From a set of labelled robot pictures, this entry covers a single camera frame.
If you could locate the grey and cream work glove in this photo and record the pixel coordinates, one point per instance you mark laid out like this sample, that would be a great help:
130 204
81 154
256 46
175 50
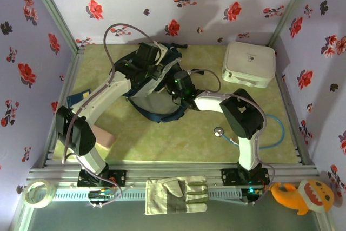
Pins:
173 195

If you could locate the navy blue backpack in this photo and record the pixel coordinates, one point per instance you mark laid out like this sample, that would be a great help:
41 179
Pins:
151 101

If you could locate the blue book with yellow label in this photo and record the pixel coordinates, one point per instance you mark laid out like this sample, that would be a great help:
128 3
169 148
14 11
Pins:
77 98

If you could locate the orange shark plush toy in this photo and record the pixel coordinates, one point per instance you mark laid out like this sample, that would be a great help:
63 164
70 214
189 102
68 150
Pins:
297 197

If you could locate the green marbled table mat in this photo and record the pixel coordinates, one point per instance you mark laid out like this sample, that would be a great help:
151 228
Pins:
167 144

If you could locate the blue stethoscope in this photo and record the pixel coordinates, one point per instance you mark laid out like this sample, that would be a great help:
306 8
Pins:
217 131

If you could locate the long aluminium frame rail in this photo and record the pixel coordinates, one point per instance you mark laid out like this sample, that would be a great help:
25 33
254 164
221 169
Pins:
173 170

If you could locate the aluminium corner post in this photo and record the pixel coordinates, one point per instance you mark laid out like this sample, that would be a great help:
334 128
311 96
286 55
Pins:
288 12
54 12

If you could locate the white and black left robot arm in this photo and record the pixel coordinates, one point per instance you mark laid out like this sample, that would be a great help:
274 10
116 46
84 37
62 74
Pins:
105 97

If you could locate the white zippered case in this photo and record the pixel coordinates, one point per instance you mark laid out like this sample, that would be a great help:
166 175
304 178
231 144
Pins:
250 63

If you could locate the pink rectangular box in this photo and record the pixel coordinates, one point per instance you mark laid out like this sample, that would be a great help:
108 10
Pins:
105 139

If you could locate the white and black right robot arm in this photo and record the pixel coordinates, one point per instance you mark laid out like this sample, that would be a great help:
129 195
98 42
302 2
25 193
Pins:
209 101

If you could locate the clear tape roll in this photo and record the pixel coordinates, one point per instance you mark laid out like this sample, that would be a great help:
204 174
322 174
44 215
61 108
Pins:
48 187

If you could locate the aluminium side rail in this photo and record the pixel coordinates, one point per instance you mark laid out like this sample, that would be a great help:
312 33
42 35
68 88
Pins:
290 106
70 74

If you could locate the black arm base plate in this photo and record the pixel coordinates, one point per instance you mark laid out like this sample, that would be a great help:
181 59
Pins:
119 178
229 177

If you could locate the small control board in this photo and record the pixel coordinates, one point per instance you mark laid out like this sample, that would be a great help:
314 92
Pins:
252 193
101 195

